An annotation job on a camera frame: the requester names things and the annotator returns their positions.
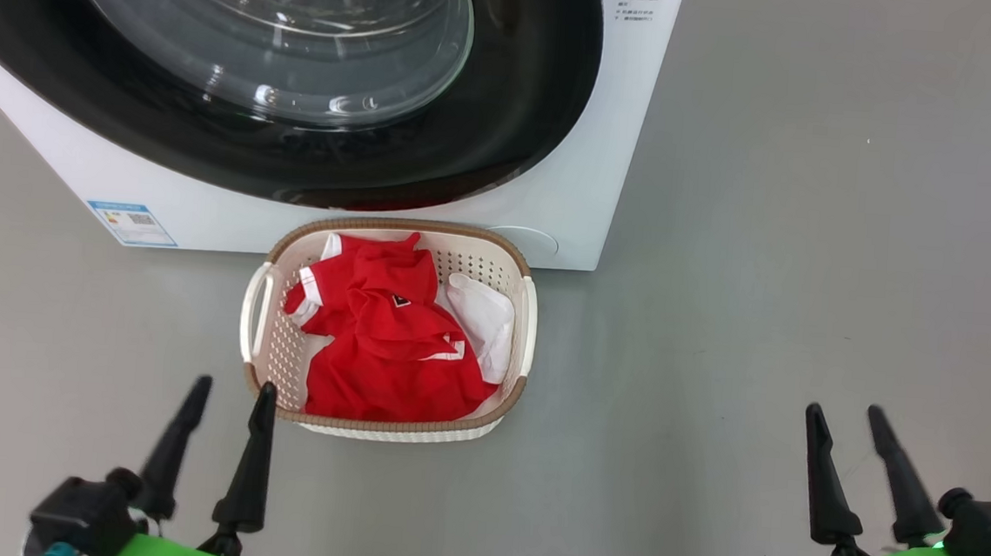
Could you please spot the round white filter cover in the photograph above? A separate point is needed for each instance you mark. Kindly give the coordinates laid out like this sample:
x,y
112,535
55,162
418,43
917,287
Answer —
x,y
542,242

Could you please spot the cream perforated laundry basket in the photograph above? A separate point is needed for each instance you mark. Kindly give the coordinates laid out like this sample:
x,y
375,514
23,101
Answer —
x,y
281,350

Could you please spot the red shirt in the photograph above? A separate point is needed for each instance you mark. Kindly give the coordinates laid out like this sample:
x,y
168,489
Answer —
x,y
386,349

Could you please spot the blue energy label sticker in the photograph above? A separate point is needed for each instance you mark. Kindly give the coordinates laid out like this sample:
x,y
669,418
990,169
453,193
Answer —
x,y
133,225

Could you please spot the round washing machine door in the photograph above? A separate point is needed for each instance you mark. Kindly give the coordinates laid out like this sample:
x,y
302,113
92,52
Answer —
x,y
506,122

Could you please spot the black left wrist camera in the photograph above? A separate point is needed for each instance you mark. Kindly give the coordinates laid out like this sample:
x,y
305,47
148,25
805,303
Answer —
x,y
82,511

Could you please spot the white front-load washing machine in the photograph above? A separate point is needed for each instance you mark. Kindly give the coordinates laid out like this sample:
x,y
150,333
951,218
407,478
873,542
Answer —
x,y
572,187

